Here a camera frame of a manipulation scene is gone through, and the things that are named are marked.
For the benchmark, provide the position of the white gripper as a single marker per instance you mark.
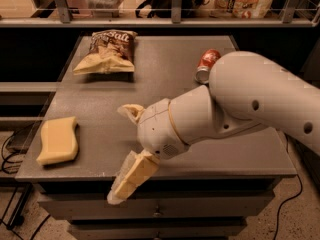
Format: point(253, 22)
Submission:
point(157, 129)

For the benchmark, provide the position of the yellow sponge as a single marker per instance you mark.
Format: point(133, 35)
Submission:
point(59, 143)

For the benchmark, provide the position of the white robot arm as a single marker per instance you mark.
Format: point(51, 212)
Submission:
point(245, 92)

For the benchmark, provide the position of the brown chip bag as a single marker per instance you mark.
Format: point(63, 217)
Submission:
point(110, 51)

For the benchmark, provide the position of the black bag on shelf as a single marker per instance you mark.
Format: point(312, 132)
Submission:
point(163, 8)

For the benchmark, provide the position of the metal drawer knob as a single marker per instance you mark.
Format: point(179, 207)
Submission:
point(157, 213)

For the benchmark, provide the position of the grey drawer cabinet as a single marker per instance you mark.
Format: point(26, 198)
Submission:
point(210, 180)

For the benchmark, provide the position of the red soda can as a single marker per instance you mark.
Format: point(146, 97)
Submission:
point(206, 62)

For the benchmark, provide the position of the clear plastic container on shelf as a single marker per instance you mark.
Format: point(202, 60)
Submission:
point(104, 8)

